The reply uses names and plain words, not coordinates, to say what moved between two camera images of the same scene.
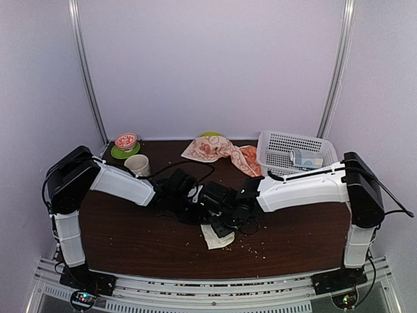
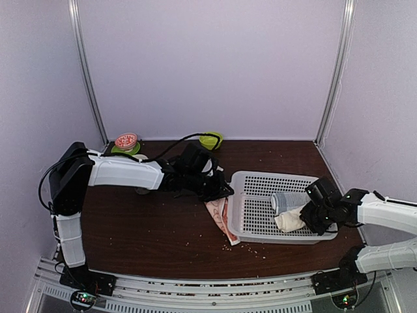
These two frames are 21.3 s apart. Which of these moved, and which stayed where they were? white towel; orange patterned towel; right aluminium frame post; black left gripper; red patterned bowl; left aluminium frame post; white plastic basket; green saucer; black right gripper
Moved: white towel; black left gripper; white plastic basket; black right gripper; orange patterned towel
Stayed: red patterned bowl; left aluminium frame post; green saucer; right aluminium frame post
